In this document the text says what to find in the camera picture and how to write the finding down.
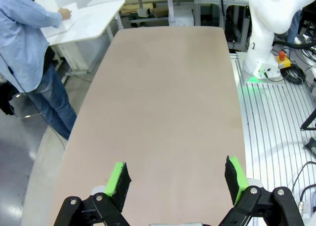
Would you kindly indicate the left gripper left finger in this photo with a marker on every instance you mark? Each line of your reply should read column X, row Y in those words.
column 116, row 186

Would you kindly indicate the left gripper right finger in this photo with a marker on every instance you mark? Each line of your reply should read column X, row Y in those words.
column 234, row 181

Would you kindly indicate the person's right forearm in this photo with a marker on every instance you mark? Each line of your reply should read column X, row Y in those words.
column 48, row 17

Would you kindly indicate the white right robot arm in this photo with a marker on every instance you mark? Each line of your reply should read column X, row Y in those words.
column 261, row 26

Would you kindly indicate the person's right hand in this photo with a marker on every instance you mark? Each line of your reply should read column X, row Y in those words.
column 64, row 13

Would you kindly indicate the black tripod leg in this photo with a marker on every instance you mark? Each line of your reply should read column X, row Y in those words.
column 309, row 120

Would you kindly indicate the red yellow emergency stop button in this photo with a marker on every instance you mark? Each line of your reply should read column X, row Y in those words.
column 282, row 54

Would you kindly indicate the person in light blue shirt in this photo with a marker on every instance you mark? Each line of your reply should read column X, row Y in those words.
column 22, row 50

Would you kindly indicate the person in dark clothes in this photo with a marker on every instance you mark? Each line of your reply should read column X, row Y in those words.
column 295, row 26

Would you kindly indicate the white side table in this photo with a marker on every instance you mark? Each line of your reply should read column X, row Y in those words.
column 93, row 21

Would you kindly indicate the flat white tray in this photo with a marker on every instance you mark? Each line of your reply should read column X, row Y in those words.
column 71, row 21

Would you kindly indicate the ribbed aluminium base plate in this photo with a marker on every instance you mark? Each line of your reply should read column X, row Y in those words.
column 271, row 127

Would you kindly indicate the aluminium frame workbench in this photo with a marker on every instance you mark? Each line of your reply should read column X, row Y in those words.
column 234, row 18

